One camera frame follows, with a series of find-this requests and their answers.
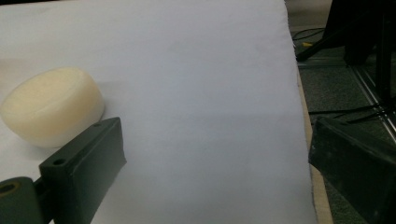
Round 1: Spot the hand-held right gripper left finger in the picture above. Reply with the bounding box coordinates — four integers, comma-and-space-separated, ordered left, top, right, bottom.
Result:
38, 117, 128, 224

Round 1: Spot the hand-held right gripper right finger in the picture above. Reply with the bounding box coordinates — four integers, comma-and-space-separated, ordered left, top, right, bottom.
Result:
308, 116, 396, 224

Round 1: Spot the cream round foam block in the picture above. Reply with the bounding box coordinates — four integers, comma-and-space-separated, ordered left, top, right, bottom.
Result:
0, 66, 106, 149

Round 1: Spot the black stand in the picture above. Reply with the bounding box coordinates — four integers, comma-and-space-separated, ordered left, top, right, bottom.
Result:
295, 0, 396, 106

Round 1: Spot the white table cloth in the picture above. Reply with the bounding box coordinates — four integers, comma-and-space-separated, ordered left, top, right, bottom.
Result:
0, 0, 318, 224

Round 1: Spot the metal floor rail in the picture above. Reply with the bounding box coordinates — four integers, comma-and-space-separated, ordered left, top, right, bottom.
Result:
349, 64, 396, 144

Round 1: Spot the black cable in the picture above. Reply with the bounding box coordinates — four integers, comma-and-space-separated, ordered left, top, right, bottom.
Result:
291, 27, 326, 41

